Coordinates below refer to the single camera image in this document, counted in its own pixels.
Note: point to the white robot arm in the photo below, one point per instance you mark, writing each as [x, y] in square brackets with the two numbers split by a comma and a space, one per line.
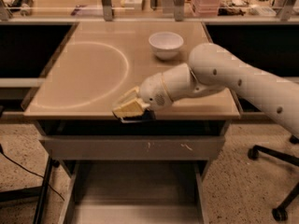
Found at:
[209, 70]

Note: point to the dark clutter on left shelf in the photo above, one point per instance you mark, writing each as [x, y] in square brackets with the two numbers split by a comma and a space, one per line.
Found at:
[9, 7]

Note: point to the grey metal post right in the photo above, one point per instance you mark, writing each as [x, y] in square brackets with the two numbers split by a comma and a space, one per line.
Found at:
[285, 12]

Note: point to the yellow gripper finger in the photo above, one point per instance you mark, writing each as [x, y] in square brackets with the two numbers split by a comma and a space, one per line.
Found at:
[132, 108]
[129, 95]

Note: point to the grey metal post middle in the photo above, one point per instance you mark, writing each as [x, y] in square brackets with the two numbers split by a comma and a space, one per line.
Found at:
[179, 10]

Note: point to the open grey middle drawer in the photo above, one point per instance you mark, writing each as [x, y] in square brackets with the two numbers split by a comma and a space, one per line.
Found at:
[135, 192]

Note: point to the grey metal post left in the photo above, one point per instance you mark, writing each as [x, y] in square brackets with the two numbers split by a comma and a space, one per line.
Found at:
[107, 10]

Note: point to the dark clutter on right shelf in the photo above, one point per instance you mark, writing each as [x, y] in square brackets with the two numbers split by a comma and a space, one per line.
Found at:
[264, 8]

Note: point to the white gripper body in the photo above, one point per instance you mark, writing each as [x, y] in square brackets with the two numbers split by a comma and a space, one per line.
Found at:
[154, 92]

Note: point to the grey metal post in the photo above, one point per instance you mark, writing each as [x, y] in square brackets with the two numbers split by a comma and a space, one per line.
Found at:
[285, 12]
[179, 10]
[107, 10]

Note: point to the white ceramic bowl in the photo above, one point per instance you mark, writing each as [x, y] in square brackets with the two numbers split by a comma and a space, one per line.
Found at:
[165, 45]

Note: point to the grey top drawer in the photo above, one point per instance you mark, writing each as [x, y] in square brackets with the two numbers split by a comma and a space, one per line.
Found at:
[132, 148]

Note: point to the black metal stand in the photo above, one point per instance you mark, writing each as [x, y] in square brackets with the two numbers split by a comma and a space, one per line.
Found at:
[39, 192]

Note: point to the dark clutter on shelf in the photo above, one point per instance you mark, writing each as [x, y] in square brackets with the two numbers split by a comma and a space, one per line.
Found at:
[264, 8]
[9, 7]

